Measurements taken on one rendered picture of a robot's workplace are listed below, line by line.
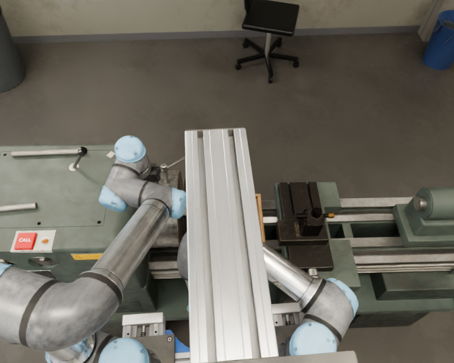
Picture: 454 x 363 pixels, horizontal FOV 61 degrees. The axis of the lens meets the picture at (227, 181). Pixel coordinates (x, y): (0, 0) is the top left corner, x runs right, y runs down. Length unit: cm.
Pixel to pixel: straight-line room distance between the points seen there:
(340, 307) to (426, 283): 102
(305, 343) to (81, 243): 78
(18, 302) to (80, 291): 10
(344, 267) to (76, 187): 113
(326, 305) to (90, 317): 67
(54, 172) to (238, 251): 122
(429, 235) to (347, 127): 179
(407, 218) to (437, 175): 157
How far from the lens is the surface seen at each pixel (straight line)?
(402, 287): 207
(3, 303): 76
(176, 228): 146
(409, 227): 194
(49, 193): 155
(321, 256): 167
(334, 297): 116
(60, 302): 72
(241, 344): 43
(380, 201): 203
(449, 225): 191
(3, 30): 392
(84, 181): 154
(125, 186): 100
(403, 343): 275
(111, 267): 78
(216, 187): 50
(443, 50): 438
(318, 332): 111
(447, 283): 218
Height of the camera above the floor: 244
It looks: 55 degrees down
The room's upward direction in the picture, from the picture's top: 2 degrees clockwise
